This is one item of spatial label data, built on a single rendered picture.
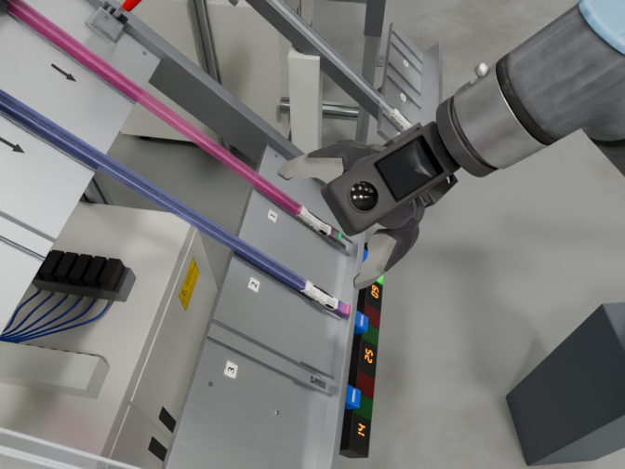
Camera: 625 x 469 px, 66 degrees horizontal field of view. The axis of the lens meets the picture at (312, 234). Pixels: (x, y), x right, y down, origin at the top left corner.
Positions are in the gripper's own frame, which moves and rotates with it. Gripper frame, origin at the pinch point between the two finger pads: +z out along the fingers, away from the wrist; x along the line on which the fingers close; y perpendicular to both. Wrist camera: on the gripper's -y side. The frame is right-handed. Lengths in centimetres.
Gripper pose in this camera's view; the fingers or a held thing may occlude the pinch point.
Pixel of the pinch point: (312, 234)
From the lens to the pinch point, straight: 51.5
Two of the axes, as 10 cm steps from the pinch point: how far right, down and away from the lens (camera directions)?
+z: -6.1, 3.8, 6.9
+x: -5.6, -8.3, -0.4
